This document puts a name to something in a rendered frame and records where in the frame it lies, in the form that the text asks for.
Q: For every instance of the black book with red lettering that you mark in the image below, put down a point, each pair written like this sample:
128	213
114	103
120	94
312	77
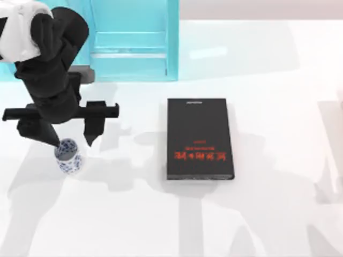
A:
199	139

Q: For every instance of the light blue rack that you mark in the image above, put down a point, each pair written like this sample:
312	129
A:
128	37

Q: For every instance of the blue and white cup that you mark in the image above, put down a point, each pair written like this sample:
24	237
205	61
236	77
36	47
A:
70	160

